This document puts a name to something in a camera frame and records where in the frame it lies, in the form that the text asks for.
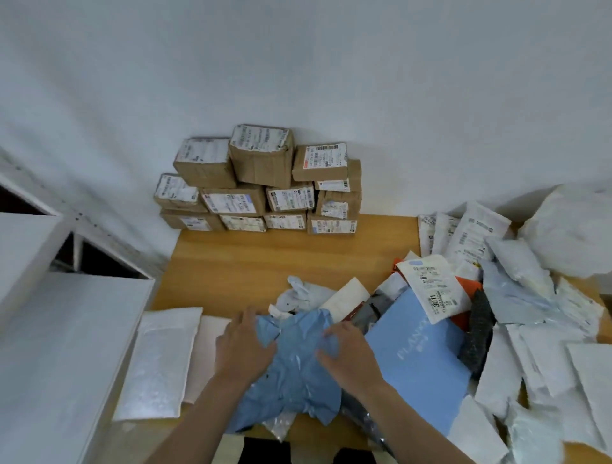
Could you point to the cream mailer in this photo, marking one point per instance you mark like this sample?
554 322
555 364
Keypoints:
205 353

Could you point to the stack of cardboard boxes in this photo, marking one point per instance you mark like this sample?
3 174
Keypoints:
258 167

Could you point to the tall brown box double label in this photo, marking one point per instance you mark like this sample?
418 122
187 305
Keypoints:
241 223

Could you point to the person's black trousers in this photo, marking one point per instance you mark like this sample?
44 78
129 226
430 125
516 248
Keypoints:
263 451

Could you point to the person's left hand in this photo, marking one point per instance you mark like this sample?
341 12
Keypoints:
241 351

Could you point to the black bubble mailer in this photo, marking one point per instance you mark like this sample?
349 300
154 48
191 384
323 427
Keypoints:
478 334

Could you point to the white bubble mailer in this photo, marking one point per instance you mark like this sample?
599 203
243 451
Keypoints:
158 363

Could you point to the blue plastic mailer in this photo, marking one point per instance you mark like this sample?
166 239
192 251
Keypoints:
296 373

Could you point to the large white plastic bag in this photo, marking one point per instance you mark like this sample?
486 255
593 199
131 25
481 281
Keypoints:
569 229

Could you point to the person's right hand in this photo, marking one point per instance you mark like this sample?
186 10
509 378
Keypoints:
356 363

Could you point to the person's right forearm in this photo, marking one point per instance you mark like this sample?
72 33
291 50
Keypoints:
416 435

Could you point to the brown box large label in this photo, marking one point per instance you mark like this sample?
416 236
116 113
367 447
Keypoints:
174 189

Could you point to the pile of white mailers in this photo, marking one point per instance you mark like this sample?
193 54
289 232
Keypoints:
435 282

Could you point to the wooden table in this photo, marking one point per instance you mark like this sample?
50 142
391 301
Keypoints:
229 267

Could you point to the white metal shelf rack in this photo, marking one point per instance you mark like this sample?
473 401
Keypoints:
62 344

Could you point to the smooth light blue mailer package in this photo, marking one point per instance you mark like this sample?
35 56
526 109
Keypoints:
416 363

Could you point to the INS BAHA cardboard box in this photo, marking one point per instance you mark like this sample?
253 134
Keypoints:
172 221

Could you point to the brown box white barcode label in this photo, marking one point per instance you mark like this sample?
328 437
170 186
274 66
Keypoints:
320 158

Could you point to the person's left forearm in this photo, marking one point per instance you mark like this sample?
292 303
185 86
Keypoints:
201 425

